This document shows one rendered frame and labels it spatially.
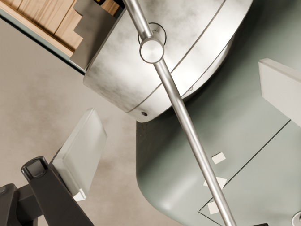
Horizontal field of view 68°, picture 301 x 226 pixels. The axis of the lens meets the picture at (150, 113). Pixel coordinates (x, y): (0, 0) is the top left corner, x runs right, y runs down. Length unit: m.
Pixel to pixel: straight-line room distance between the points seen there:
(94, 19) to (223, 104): 0.25
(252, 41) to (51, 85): 1.45
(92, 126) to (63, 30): 0.51
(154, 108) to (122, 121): 1.31
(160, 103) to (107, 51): 0.10
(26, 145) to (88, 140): 1.74
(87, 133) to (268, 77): 0.13
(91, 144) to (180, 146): 0.19
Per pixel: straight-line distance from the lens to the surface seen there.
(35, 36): 1.06
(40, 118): 1.76
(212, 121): 0.31
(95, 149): 0.16
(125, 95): 0.33
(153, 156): 0.36
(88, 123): 0.16
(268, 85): 0.18
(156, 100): 0.31
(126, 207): 2.06
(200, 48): 0.29
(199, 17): 0.29
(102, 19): 0.42
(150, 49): 0.20
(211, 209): 0.38
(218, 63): 0.35
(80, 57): 0.41
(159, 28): 0.28
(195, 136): 0.23
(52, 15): 0.67
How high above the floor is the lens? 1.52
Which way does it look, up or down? 70 degrees down
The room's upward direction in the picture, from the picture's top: 170 degrees clockwise
